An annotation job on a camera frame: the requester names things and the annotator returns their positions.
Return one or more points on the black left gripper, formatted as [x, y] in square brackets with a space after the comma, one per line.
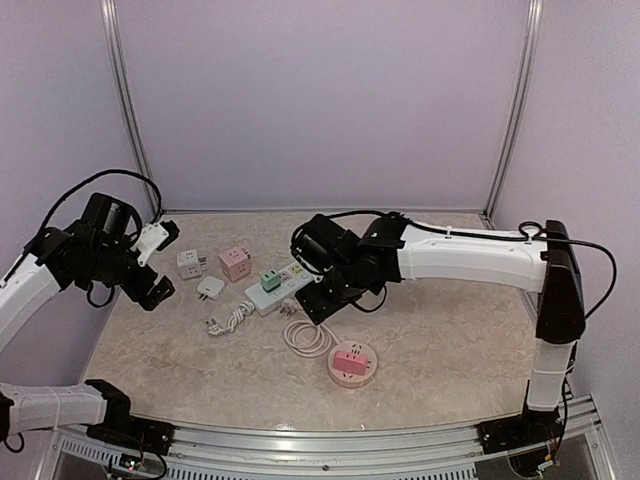
[137, 291]

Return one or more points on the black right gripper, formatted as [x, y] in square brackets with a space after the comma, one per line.
[317, 307]

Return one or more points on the white multicolour power strip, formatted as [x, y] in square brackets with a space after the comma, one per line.
[293, 277]

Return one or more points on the green cube plug adapter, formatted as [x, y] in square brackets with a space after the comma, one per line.
[270, 280]

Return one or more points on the white cube adapter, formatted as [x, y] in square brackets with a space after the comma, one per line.
[191, 264]

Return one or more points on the pink plug adapter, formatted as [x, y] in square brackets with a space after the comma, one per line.
[350, 364]

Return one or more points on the pink round socket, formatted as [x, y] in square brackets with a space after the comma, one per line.
[356, 347]

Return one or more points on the pink cube socket adapter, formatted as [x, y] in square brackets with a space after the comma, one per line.
[235, 263]

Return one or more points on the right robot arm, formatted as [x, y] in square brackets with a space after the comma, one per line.
[394, 248]

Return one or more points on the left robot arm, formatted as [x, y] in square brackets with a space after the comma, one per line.
[108, 245]

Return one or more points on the white small plug adapter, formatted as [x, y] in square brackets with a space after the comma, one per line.
[210, 288]

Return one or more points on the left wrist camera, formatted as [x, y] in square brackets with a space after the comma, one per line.
[155, 238]

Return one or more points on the white power strip cord plug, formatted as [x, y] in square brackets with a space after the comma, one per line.
[239, 314]

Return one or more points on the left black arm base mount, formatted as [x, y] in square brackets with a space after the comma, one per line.
[130, 430]

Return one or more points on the aluminium front frame rail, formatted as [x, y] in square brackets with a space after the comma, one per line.
[575, 448]

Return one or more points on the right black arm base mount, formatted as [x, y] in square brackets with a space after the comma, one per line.
[526, 428]

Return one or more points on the left aluminium corner post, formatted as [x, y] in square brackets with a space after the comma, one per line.
[109, 14]

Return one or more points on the aluminium corner post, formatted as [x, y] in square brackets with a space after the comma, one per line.
[109, 14]
[517, 108]

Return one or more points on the right aluminium corner post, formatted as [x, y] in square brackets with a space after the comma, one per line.
[517, 108]

